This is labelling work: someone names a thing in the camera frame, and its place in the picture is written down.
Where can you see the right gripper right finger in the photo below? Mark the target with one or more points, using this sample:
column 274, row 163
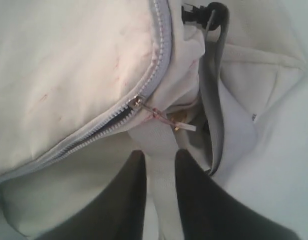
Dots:
column 208, row 212

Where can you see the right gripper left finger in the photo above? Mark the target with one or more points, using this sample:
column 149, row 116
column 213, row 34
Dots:
column 117, row 213

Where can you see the white fabric duffel bag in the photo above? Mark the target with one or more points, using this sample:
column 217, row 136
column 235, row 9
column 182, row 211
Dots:
column 85, row 83

